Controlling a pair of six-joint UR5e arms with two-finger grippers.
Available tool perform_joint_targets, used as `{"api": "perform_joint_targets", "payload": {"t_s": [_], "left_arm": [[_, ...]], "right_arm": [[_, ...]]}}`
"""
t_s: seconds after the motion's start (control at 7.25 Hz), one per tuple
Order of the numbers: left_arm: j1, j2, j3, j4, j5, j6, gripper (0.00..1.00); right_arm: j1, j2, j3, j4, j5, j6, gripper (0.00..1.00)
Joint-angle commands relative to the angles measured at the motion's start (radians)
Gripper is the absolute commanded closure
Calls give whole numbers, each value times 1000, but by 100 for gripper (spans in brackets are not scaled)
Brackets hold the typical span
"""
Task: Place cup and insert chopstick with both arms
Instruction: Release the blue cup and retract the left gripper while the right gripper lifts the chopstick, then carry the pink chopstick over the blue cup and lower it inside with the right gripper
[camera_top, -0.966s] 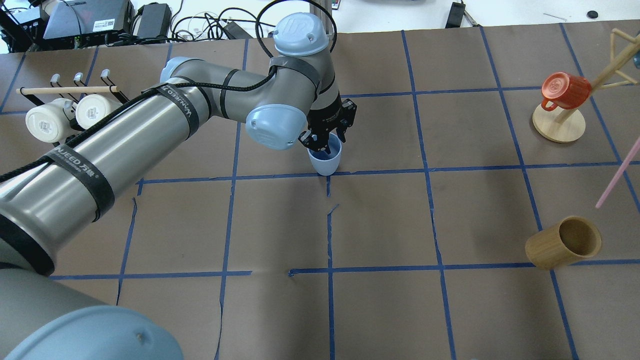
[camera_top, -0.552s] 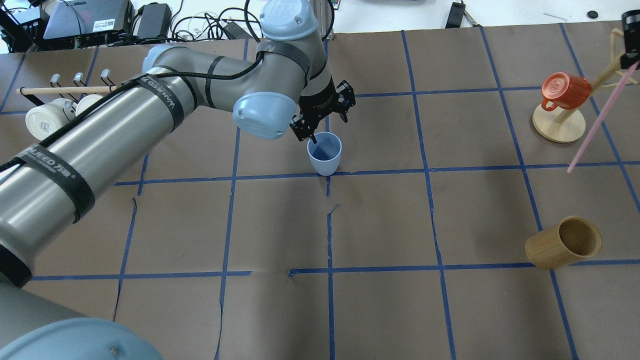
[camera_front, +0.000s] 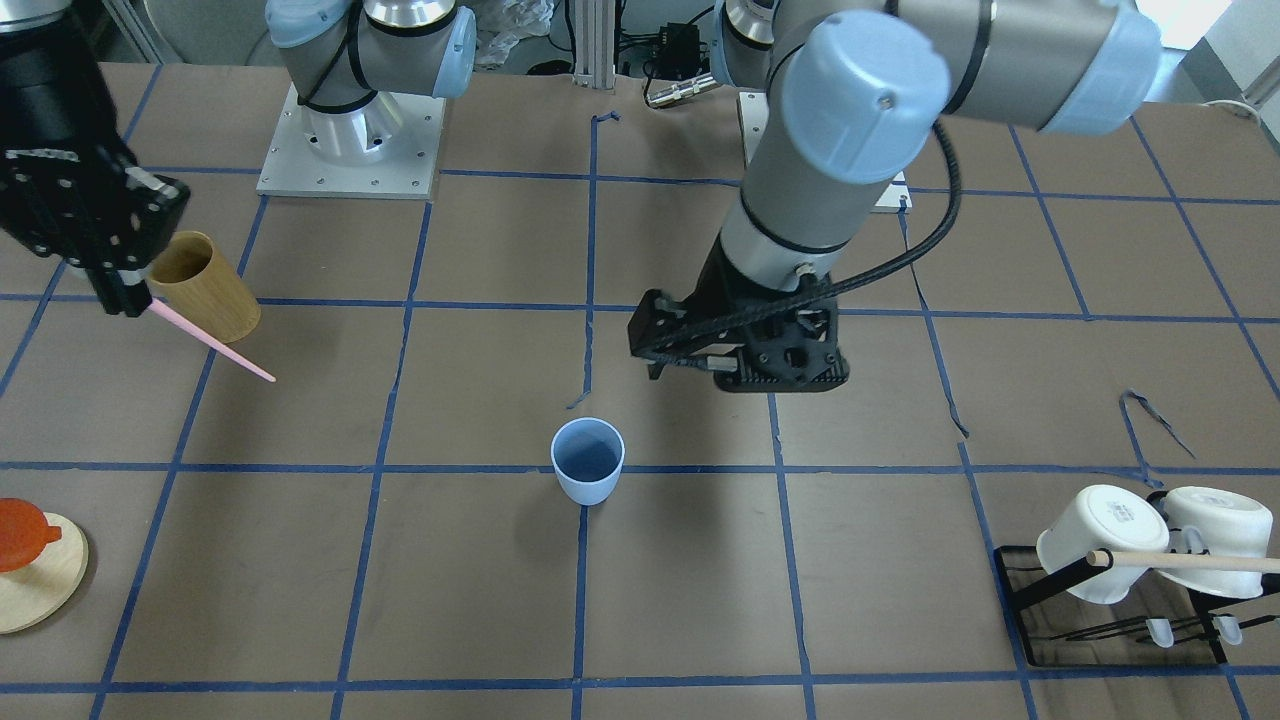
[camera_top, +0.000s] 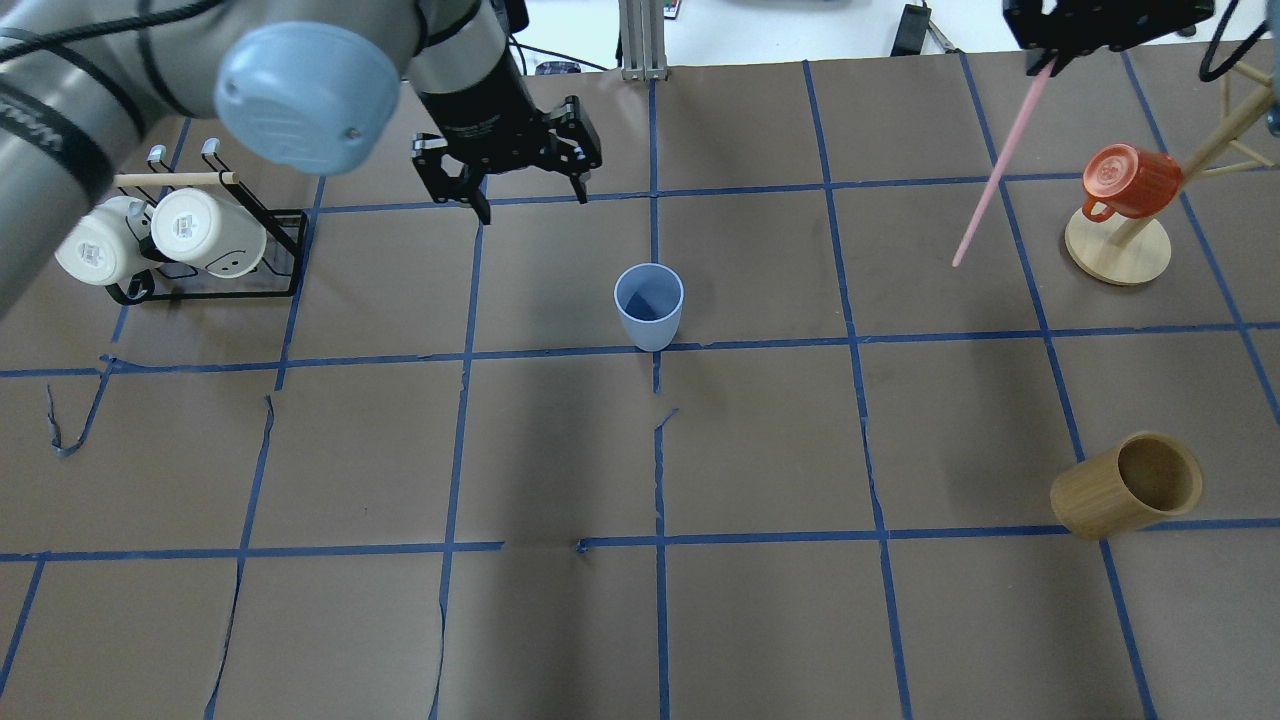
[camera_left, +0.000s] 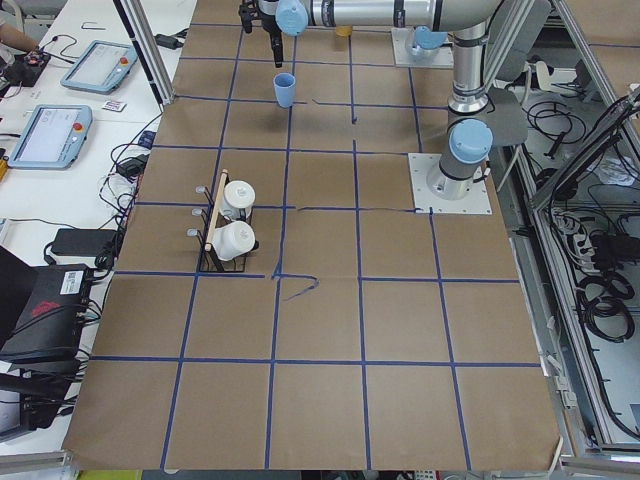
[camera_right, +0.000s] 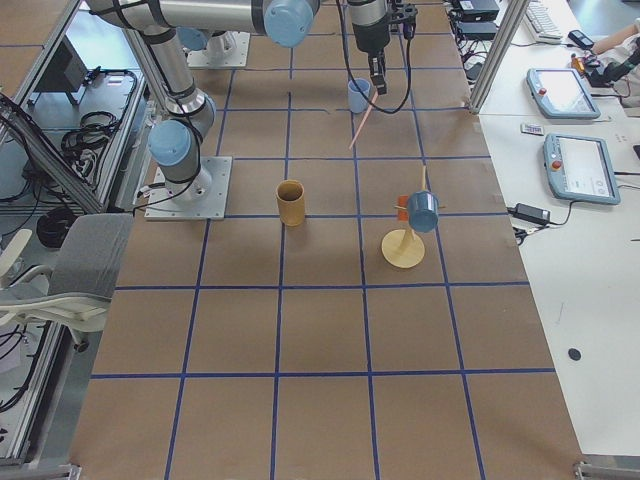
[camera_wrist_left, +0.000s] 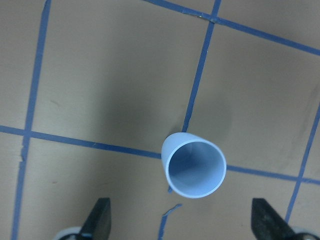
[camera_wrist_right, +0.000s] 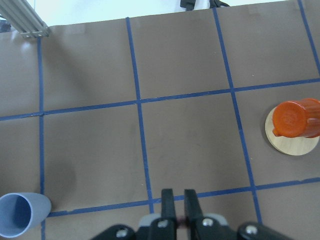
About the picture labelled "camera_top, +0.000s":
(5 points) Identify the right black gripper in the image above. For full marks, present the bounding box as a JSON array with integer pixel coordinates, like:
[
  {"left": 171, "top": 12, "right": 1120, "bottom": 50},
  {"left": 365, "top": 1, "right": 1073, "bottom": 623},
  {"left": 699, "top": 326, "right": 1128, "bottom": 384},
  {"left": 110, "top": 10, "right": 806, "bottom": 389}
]
[{"left": 1004, "top": 1, "right": 1216, "bottom": 70}]

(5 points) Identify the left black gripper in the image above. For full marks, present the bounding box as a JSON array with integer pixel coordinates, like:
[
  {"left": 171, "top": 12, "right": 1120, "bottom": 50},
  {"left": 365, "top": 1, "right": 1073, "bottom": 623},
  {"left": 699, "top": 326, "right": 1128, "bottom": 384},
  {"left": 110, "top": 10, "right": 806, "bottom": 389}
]
[{"left": 411, "top": 60, "right": 603, "bottom": 225}]

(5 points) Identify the pink chopstick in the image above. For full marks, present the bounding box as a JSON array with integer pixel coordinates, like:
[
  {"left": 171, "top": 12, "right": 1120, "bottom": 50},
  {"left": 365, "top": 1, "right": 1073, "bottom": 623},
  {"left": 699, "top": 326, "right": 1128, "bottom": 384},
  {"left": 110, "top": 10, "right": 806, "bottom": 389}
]
[{"left": 950, "top": 61, "right": 1053, "bottom": 268}]

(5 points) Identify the light blue plastic cup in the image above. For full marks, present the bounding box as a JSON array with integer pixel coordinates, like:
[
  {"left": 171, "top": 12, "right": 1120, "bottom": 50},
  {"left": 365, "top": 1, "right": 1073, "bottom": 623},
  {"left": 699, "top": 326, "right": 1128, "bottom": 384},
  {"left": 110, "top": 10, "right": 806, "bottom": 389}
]
[{"left": 612, "top": 263, "right": 685, "bottom": 354}]

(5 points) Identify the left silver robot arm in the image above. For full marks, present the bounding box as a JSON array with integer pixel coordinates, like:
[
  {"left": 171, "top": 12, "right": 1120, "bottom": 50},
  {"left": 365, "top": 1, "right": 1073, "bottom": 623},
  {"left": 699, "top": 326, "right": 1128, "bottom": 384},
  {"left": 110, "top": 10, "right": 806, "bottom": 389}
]
[{"left": 1, "top": 1, "right": 603, "bottom": 310}]

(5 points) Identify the bamboo wooden cup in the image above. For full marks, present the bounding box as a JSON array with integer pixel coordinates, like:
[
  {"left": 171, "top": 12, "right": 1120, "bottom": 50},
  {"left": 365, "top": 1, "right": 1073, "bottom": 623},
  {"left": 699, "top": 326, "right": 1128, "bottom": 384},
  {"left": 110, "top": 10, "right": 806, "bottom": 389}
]
[{"left": 1050, "top": 432, "right": 1204, "bottom": 541}]

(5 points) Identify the orange mug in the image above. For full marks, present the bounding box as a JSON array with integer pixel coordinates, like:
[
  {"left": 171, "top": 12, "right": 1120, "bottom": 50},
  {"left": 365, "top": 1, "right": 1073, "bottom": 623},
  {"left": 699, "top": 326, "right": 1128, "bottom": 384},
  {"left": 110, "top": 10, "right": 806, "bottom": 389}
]
[{"left": 1082, "top": 143, "right": 1184, "bottom": 223}]

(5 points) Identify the white mug far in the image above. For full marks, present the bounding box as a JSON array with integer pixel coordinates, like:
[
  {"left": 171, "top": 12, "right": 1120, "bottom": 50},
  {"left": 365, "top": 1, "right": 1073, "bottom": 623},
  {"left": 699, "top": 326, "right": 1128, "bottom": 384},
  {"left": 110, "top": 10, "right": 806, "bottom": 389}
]
[{"left": 151, "top": 187, "right": 268, "bottom": 279}]

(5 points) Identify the white mug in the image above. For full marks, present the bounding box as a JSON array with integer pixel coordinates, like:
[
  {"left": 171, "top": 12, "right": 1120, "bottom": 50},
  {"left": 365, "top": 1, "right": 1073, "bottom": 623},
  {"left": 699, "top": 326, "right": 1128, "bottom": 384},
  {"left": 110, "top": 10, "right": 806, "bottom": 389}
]
[
  {"left": 54, "top": 196, "right": 164, "bottom": 287},
  {"left": 151, "top": 187, "right": 268, "bottom": 279}
]

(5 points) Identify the white mug near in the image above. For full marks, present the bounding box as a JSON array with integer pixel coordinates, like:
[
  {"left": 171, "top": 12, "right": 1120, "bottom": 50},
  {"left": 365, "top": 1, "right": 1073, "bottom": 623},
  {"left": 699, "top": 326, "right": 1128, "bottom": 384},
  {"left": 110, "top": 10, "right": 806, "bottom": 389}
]
[{"left": 54, "top": 196, "right": 164, "bottom": 287}]

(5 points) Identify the aluminium frame post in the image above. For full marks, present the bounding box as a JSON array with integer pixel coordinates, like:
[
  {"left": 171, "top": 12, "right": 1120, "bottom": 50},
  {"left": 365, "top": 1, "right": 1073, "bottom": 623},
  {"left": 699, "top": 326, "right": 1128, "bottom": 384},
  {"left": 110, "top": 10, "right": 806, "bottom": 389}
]
[{"left": 618, "top": 0, "right": 669, "bottom": 81}]

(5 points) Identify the black wire mug rack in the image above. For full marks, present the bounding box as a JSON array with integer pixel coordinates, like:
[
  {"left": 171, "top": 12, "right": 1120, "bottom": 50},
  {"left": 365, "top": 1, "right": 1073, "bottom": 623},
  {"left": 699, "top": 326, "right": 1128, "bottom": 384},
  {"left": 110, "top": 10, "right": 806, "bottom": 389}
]
[{"left": 105, "top": 137, "right": 308, "bottom": 306}]

